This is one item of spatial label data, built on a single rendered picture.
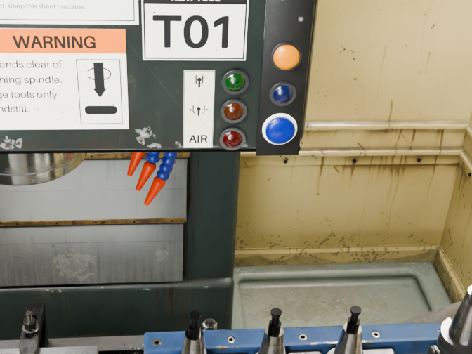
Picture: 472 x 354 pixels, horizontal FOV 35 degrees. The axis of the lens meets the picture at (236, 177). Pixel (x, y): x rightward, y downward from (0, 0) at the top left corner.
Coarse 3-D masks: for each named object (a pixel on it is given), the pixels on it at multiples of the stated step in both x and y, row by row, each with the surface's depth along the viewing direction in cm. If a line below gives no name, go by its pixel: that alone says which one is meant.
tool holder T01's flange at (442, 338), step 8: (448, 320) 94; (440, 328) 93; (448, 328) 93; (440, 336) 92; (448, 336) 91; (440, 344) 93; (448, 344) 91; (456, 344) 90; (440, 352) 92; (448, 352) 91; (456, 352) 90; (464, 352) 90
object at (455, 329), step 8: (464, 296) 89; (464, 304) 89; (464, 312) 89; (456, 320) 90; (464, 320) 89; (456, 328) 90; (464, 328) 89; (456, 336) 91; (464, 336) 90; (464, 344) 90
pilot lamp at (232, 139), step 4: (228, 132) 75; (232, 132) 75; (236, 132) 75; (224, 136) 76; (228, 136) 75; (232, 136) 75; (236, 136) 76; (240, 136) 76; (224, 140) 76; (228, 140) 76; (232, 140) 76; (236, 140) 76; (240, 140) 76; (228, 144) 76; (232, 144) 76; (236, 144) 76
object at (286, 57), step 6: (282, 48) 71; (288, 48) 71; (294, 48) 71; (276, 54) 71; (282, 54) 71; (288, 54) 71; (294, 54) 71; (276, 60) 71; (282, 60) 71; (288, 60) 71; (294, 60) 71; (282, 66) 72; (288, 66) 72; (294, 66) 72
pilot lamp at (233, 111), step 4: (232, 104) 74; (236, 104) 74; (228, 108) 74; (232, 108) 74; (236, 108) 74; (240, 108) 74; (224, 112) 74; (228, 112) 74; (232, 112) 74; (236, 112) 74; (240, 112) 74; (228, 116) 74; (232, 116) 74; (236, 116) 74; (240, 116) 74
